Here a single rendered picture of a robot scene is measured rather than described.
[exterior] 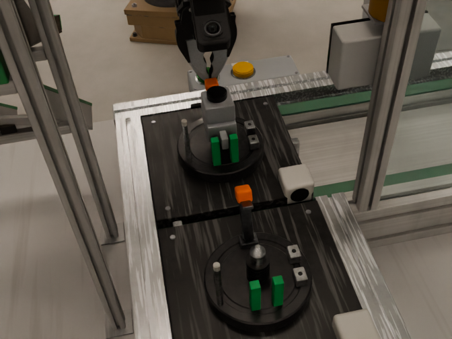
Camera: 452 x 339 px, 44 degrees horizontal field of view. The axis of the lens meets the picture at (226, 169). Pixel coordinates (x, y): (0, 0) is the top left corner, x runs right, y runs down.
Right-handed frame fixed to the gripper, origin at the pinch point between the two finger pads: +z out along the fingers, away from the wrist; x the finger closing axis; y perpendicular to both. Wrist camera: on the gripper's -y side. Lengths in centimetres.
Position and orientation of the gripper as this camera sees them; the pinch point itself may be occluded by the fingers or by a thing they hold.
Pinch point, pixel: (209, 77)
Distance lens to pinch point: 88.4
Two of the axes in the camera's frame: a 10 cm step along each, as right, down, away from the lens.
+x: -9.8, 1.7, -1.0
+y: -1.9, -7.0, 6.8
